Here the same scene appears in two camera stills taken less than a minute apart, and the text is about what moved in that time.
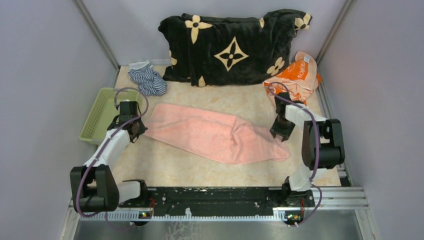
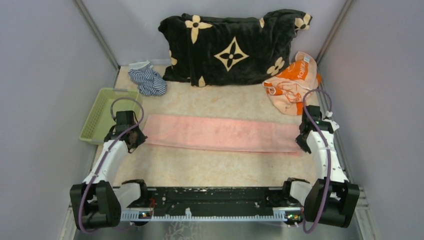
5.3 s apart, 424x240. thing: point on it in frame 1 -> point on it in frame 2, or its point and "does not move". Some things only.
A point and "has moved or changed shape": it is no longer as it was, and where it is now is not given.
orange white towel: x=300 y=80 does not move
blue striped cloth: x=150 y=82 does not move
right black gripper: x=285 y=134 -> x=305 y=147
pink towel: x=225 y=137 has moved or changed shape
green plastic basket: x=107 y=107 does not move
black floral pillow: x=205 y=50 does not move
